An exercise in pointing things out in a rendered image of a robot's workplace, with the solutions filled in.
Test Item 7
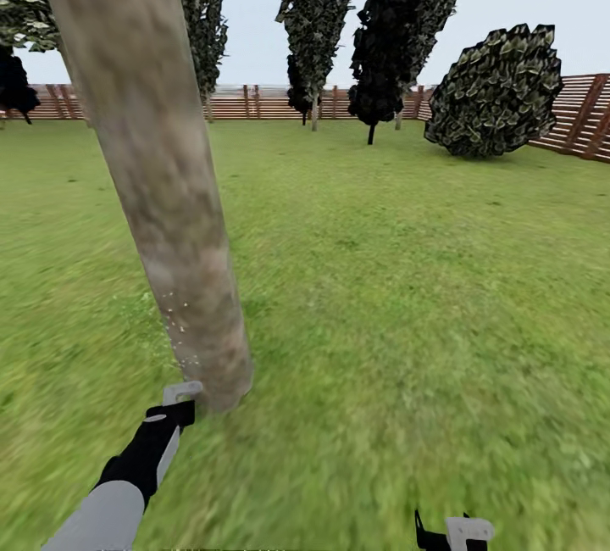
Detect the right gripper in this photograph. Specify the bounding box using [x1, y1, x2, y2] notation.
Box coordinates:
[415, 510, 485, 551]

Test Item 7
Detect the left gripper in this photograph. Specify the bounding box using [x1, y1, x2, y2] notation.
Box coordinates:
[146, 399, 196, 427]

